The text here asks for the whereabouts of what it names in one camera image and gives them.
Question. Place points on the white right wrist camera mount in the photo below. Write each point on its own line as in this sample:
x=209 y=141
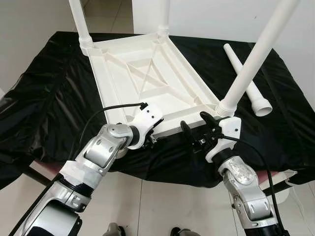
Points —
x=230 y=129

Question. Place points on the grey right robot foot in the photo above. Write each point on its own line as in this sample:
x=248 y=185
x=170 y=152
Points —
x=182 y=231

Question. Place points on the grey robot foot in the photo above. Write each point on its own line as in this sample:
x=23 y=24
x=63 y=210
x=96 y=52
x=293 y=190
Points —
x=115 y=228
x=182 y=231

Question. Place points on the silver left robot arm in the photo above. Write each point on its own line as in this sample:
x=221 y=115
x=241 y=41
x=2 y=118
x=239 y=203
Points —
x=98 y=152

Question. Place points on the black table cloth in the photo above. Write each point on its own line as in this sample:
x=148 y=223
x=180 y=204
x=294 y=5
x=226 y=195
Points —
x=49 y=98

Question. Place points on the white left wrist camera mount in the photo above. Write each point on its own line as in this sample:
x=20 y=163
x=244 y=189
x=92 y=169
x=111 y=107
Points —
x=147 y=118

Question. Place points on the white plastic table leg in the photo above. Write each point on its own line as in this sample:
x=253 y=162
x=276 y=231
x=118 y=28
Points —
x=259 y=100
x=78 y=22
x=164 y=14
x=261 y=49

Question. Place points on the grey left robot foot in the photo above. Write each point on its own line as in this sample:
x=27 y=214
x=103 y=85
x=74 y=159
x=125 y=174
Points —
x=115 y=228

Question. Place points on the white round plastic base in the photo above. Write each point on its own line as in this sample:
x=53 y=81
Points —
x=288 y=194

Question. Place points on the white plastic table top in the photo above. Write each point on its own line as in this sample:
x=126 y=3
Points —
x=123 y=83

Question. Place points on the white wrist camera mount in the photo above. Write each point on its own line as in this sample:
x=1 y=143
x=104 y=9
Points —
x=147 y=118
x=230 y=129

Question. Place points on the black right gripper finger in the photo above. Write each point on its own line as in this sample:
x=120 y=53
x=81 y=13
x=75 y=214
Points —
x=186 y=132
x=209 y=122

